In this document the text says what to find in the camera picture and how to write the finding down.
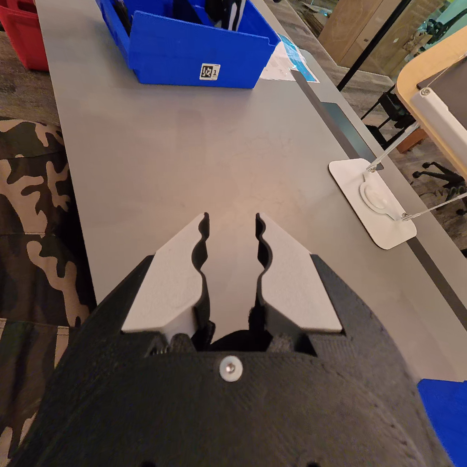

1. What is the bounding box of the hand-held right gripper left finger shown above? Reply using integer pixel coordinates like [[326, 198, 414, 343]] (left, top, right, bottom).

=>
[[121, 212, 211, 341]]

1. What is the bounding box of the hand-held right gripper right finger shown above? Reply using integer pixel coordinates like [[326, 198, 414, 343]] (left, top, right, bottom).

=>
[[255, 213, 343, 334]]

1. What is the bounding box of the blue plastic bin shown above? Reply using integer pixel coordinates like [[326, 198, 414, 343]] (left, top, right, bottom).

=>
[[417, 379, 467, 467], [96, 0, 281, 89]]

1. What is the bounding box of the white tablet stand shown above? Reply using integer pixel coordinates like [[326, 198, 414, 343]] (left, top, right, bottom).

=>
[[328, 88, 467, 250]]

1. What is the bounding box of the black office chair base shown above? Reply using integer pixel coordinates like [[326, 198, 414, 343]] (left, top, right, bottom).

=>
[[412, 161, 467, 216]]

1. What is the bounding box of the black metal cart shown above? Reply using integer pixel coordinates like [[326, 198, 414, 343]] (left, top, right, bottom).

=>
[[361, 89, 414, 146]]

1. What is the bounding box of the printed paper sheet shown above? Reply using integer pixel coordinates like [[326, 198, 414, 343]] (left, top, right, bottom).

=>
[[260, 34, 317, 82]]

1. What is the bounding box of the red plastic bin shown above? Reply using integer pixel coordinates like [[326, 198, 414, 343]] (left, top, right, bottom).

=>
[[0, 0, 50, 72]]

